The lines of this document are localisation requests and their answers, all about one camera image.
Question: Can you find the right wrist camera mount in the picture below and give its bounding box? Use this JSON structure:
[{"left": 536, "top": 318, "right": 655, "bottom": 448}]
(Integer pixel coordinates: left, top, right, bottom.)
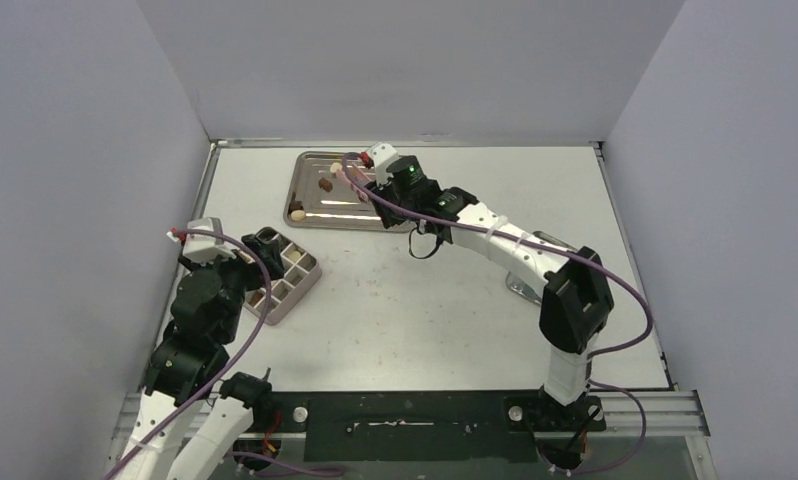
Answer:
[{"left": 361, "top": 142, "right": 401, "bottom": 185}]

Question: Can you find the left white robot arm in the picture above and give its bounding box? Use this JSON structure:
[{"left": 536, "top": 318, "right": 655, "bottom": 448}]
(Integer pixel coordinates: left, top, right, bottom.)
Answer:
[{"left": 105, "top": 224, "right": 284, "bottom": 479}]

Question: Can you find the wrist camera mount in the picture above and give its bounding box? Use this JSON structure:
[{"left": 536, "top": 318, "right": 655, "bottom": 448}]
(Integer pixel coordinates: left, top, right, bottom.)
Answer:
[
  {"left": 166, "top": 217, "right": 235, "bottom": 265},
  {"left": 361, "top": 142, "right": 401, "bottom": 185}
]

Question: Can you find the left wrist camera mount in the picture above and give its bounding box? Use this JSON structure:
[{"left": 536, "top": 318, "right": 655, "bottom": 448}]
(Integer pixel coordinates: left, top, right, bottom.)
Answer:
[{"left": 166, "top": 217, "right": 235, "bottom": 265}]

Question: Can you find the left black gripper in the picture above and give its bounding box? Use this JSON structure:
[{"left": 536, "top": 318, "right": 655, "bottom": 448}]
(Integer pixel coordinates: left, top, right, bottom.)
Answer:
[{"left": 183, "top": 233, "right": 283, "bottom": 343}]

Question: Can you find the metal tin lid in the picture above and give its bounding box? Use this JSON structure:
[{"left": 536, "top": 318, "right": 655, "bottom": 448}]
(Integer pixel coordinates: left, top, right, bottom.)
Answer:
[{"left": 505, "top": 230, "right": 577, "bottom": 306}]

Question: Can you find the steel chocolate tray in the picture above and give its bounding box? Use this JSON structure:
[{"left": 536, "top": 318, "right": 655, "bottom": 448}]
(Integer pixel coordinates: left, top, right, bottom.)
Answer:
[{"left": 283, "top": 151, "right": 411, "bottom": 233}]

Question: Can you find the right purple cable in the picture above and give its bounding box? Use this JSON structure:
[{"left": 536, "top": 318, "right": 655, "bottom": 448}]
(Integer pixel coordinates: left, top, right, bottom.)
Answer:
[{"left": 341, "top": 152, "right": 655, "bottom": 476}]

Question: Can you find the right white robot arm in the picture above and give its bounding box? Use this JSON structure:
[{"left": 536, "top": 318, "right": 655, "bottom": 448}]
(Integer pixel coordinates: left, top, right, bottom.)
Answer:
[{"left": 361, "top": 153, "right": 614, "bottom": 431}]

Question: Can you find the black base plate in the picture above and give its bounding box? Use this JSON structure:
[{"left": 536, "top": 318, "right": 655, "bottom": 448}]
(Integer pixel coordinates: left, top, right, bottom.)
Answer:
[{"left": 234, "top": 390, "right": 606, "bottom": 463}]

